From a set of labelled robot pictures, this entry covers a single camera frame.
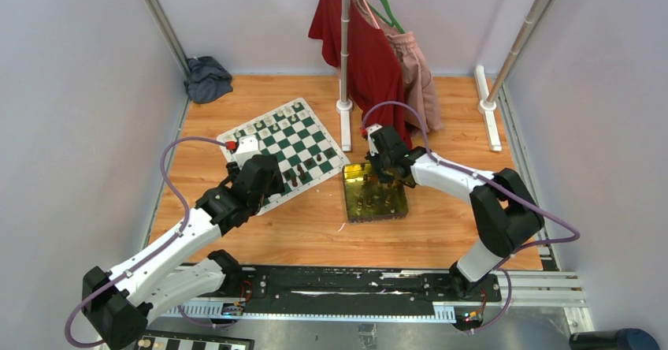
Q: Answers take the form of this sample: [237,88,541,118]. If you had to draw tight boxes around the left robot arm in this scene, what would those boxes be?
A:
[75,154,284,349]

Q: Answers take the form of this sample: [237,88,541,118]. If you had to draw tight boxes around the white clothes rack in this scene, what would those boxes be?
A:
[335,0,503,153]

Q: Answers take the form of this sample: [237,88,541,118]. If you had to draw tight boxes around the red t-shirt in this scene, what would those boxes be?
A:
[308,0,412,147]

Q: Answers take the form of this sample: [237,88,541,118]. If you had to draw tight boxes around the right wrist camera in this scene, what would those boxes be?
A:
[362,124,383,140]

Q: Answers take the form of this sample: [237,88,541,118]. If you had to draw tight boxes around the pink shorts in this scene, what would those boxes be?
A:
[352,0,443,132]

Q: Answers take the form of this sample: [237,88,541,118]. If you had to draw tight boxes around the green clothes hanger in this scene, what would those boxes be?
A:
[370,0,405,34]

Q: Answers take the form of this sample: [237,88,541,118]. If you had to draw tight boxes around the dark blue crumpled cloth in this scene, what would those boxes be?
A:
[184,56,233,104]

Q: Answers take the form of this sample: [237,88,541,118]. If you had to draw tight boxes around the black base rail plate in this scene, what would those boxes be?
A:
[204,265,502,318]

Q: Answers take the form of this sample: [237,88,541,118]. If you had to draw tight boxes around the dark blue bottle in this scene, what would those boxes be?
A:
[569,328,660,350]

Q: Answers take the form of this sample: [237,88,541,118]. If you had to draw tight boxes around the green white chess mat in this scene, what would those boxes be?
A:
[217,98,350,215]

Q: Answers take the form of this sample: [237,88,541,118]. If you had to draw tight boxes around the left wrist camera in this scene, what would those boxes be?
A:
[233,135,261,168]

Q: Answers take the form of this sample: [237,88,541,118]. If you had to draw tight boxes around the yellow metal tin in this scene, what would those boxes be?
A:
[343,162,409,225]

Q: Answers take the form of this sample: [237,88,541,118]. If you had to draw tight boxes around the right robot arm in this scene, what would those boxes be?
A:
[364,125,544,301]

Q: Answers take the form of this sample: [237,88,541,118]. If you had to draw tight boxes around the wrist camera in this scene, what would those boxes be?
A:
[233,135,261,168]
[362,124,383,140]

